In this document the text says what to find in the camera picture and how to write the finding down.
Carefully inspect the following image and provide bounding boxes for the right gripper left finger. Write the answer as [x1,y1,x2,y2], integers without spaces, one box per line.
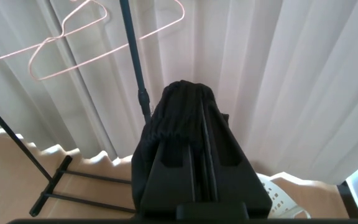
[140,138,205,217]

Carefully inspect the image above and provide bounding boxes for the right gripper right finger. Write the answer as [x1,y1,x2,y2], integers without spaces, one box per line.
[201,100,273,217]

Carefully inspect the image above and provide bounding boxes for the black shorts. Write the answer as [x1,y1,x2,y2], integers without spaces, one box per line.
[131,80,230,215]

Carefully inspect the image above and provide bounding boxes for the pink clothes hanger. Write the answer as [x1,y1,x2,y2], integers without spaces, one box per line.
[27,0,186,82]
[0,0,108,67]

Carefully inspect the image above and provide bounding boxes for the white laundry basket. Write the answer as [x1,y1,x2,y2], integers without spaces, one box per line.
[256,172,312,219]

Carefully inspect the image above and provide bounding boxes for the black clothes rack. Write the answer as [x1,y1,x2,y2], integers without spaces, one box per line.
[0,0,152,218]

